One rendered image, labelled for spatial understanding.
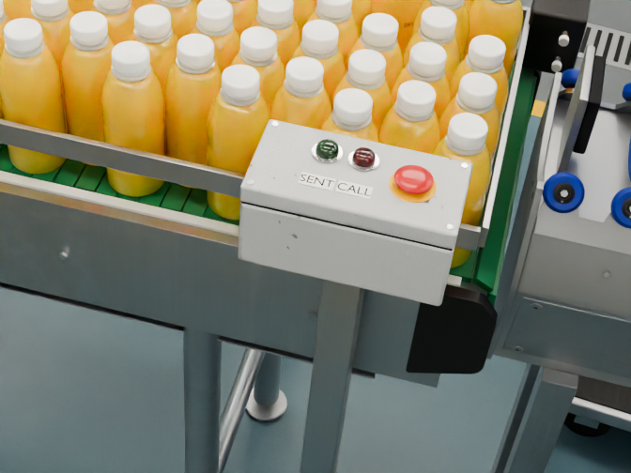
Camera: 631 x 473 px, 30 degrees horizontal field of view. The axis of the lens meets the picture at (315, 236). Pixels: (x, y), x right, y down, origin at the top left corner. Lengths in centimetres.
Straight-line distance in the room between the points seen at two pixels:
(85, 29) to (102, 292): 33
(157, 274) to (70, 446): 89
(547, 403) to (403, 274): 55
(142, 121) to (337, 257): 29
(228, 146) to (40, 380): 115
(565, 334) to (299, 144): 51
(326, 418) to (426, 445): 91
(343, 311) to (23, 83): 41
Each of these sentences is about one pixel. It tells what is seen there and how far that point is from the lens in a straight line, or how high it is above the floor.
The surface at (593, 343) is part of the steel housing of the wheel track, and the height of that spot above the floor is 73.
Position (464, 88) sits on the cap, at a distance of 123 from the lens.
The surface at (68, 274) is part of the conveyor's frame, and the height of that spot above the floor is 78.
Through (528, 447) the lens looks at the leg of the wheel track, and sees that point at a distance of 169.
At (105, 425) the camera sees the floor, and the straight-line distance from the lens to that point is 224.
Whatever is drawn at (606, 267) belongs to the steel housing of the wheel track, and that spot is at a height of 89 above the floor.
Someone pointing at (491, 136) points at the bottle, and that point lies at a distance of 126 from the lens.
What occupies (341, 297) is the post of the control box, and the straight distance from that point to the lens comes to 118.
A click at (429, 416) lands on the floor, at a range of 228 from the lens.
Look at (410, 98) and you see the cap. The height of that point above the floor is 108.
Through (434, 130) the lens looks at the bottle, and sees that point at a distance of 123.
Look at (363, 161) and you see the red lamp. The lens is 109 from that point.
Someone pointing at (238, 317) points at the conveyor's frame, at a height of 78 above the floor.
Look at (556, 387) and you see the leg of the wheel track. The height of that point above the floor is 62.
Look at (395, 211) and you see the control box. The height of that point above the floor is 110.
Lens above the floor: 184
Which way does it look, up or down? 46 degrees down
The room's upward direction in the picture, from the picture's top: 6 degrees clockwise
